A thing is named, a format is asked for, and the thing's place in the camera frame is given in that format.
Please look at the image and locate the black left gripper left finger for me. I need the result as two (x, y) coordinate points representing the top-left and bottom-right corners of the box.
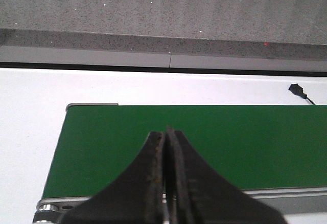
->
(59, 131), (165, 223)

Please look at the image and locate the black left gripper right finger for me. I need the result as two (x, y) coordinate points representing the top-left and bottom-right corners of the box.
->
(165, 127), (286, 223)

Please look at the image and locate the black sensor with cable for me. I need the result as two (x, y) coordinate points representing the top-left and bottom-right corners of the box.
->
(288, 83), (316, 105)

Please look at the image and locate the aluminium conveyor frame rail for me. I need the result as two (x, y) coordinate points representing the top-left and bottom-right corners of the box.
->
(159, 182), (326, 220)

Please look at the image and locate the green conveyor belt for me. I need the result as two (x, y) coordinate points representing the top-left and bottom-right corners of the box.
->
(42, 105), (326, 198)

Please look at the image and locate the grey speckled stone counter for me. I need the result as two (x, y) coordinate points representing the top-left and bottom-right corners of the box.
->
(1, 0), (326, 72)

